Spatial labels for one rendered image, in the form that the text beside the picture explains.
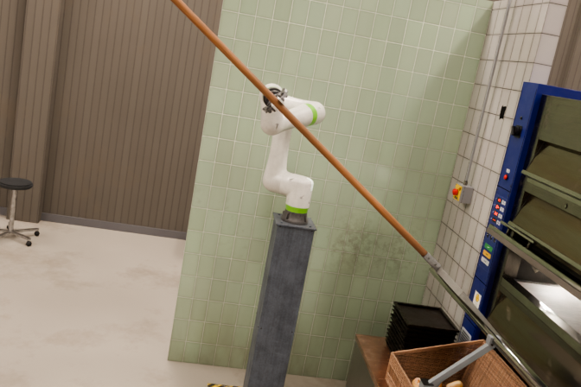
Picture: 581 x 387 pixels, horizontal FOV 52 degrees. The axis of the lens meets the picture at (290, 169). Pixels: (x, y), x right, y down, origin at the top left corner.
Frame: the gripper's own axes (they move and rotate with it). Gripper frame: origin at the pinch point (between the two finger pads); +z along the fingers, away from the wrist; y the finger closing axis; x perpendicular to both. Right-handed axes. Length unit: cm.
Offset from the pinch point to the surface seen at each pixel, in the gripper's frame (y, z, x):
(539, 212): -52, -15, -124
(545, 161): -70, -20, -110
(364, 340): 60, -64, -139
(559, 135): -81, -14, -102
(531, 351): -4, 11, -156
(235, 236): 80, -121, -57
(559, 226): -50, 3, -124
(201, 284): 117, -120, -65
